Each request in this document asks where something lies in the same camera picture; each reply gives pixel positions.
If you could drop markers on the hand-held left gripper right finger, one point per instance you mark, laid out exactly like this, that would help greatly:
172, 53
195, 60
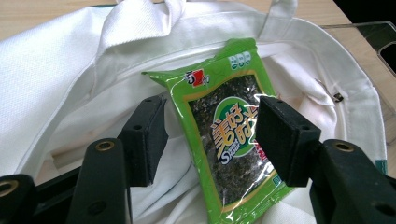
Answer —
283, 140

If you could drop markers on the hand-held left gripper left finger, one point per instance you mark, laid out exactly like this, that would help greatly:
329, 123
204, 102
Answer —
143, 140

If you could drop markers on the white canvas tote bag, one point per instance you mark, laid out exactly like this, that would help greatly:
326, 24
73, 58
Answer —
46, 62

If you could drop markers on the clear acrylic tray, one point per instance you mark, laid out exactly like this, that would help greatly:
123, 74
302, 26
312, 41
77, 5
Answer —
370, 53

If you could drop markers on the green seaweed snack packet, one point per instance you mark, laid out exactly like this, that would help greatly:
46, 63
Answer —
224, 87

